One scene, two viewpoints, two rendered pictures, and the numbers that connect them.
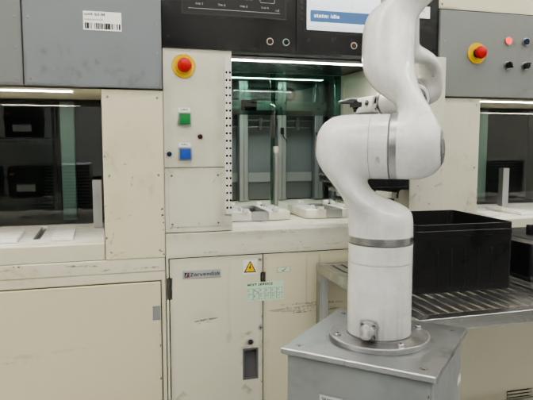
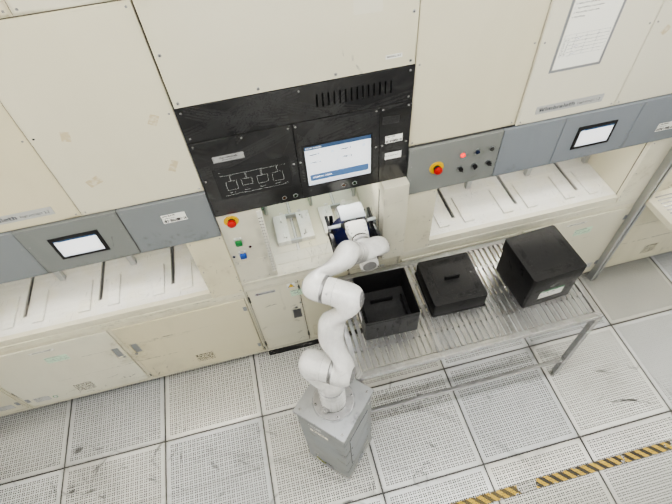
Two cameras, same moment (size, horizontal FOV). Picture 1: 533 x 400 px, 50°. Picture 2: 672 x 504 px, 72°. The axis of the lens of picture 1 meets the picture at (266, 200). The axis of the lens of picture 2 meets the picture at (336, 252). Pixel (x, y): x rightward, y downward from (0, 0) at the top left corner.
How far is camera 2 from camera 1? 182 cm
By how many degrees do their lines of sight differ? 47
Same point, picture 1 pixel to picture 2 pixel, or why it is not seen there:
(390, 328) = (334, 410)
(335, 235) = not seen: hidden behind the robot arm
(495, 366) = not seen: hidden behind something
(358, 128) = (314, 373)
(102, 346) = (221, 322)
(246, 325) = (292, 303)
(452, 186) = (413, 231)
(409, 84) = (336, 362)
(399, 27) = (333, 337)
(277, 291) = not seen: hidden behind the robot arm
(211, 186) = (262, 262)
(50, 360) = (198, 330)
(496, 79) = (450, 177)
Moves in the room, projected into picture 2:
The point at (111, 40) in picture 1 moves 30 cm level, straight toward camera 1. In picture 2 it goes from (183, 224) to (184, 279)
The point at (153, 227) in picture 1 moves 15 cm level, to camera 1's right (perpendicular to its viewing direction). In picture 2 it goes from (234, 283) to (262, 283)
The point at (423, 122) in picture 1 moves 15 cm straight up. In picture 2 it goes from (341, 379) to (339, 363)
